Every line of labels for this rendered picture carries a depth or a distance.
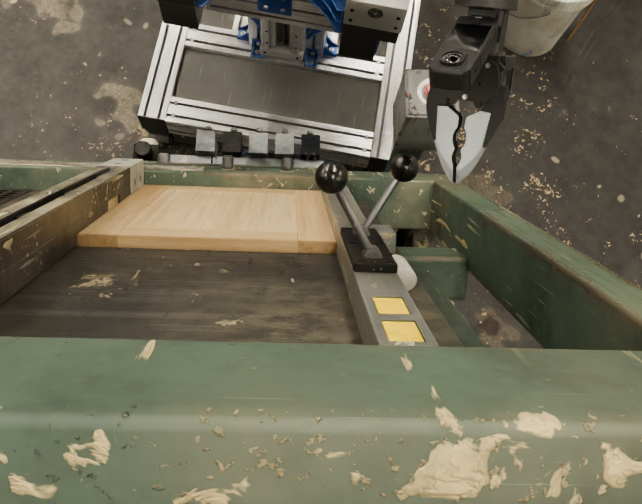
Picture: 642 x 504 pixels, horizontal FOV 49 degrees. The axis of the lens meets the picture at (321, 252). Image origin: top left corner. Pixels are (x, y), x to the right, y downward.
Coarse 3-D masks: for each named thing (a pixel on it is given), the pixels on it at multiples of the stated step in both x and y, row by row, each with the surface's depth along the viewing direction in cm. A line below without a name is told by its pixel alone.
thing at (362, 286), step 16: (336, 208) 117; (336, 224) 104; (336, 240) 103; (352, 272) 79; (368, 272) 78; (352, 288) 78; (368, 288) 72; (384, 288) 72; (400, 288) 72; (352, 304) 78; (368, 304) 67; (368, 320) 64; (384, 320) 63; (400, 320) 63; (416, 320) 63; (368, 336) 63; (384, 336) 58; (432, 336) 59
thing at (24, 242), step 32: (128, 160) 142; (64, 192) 105; (96, 192) 110; (128, 192) 132; (0, 224) 82; (32, 224) 82; (64, 224) 94; (0, 256) 73; (32, 256) 82; (0, 288) 73
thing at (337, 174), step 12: (324, 168) 78; (336, 168) 78; (324, 180) 78; (336, 180) 78; (336, 192) 79; (348, 204) 80; (348, 216) 80; (360, 228) 80; (360, 240) 81; (372, 252) 80
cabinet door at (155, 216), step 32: (160, 192) 138; (192, 192) 141; (224, 192) 142; (256, 192) 143; (288, 192) 145; (320, 192) 147; (96, 224) 106; (128, 224) 107; (160, 224) 110; (192, 224) 111; (224, 224) 112; (256, 224) 113; (288, 224) 114; (320, 224) 114
